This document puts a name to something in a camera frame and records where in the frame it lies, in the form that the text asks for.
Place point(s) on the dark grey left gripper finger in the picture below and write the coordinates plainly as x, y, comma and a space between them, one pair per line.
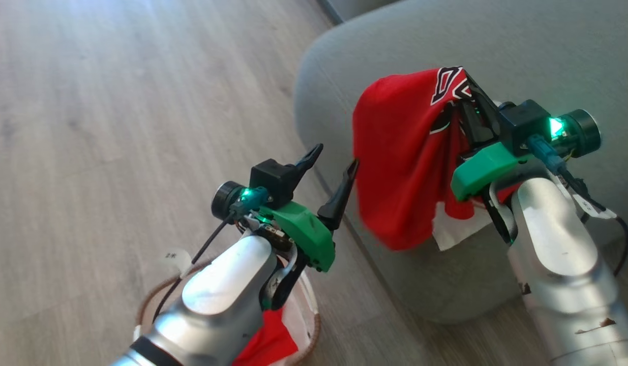
341, 195
308, 160

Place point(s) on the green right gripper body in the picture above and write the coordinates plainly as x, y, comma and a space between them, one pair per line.
479, 170

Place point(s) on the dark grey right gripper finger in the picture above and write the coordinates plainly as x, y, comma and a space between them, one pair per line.
484, 104
474, 127

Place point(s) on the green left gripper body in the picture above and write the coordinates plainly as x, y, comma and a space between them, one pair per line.
303, 231

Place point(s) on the red jersey with white panels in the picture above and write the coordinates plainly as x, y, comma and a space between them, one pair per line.
400, 152

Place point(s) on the plain red garment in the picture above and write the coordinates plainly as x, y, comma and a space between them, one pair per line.
268, 343

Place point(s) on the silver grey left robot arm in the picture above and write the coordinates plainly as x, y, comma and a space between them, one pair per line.
222, 284

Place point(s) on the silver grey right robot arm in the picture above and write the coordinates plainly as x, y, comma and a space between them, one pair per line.
558, 244

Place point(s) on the cream laundry basket brown rim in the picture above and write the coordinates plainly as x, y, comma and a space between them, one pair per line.
307, 305

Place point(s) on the grey rounded sofa seat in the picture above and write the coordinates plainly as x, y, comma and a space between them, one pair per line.
547, 51

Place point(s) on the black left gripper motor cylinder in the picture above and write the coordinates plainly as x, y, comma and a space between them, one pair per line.
223, 199

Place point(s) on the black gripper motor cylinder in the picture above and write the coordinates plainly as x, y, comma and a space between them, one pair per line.
584, 131
223, 199

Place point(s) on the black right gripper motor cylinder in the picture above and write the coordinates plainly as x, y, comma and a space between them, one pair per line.
584, 131

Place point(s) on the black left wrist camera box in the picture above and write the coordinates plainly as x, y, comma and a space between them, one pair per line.
270, 180

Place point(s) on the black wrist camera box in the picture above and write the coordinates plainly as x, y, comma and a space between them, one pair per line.
270, 180
522, 124

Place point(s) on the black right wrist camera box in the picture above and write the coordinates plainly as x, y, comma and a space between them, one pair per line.
522, 124

